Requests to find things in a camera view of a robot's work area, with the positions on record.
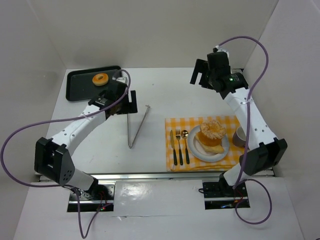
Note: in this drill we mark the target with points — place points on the yellow checkered cloth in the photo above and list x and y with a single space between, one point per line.
230 122

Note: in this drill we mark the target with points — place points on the white plate blue rim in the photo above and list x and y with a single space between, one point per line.
197 150

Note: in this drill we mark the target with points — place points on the aluminium rail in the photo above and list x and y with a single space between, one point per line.
155 176

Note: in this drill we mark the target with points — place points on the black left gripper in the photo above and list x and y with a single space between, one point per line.
128 105

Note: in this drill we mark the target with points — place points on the gold spoon black handle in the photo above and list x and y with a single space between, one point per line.
184 135

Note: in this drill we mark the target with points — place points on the orange flower-shaped bread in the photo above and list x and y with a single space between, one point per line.
211 133

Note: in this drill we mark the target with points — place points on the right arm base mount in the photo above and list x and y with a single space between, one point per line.
217 199

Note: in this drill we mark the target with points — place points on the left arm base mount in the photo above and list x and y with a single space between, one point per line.
103 200

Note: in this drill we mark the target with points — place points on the gold knife black handle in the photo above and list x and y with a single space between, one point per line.
172 143

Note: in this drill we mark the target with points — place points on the grey mug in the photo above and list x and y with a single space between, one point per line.
239 137

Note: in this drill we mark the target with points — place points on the metal tongs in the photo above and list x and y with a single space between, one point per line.
134 127

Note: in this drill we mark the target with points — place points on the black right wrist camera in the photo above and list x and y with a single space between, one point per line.
217 60

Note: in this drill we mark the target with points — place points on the long oval bread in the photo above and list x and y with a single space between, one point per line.
217 149

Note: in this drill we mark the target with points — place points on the gold fork black handle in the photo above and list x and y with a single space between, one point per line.
178 137

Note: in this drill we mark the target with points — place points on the black serving tray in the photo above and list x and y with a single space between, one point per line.
79 85

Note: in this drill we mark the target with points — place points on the glazed donut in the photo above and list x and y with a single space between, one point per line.
100 79

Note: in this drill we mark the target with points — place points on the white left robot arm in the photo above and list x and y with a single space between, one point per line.
53 156

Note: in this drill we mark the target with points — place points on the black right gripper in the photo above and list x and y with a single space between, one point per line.
202 74

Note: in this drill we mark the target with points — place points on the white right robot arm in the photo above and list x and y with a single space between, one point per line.
263 148

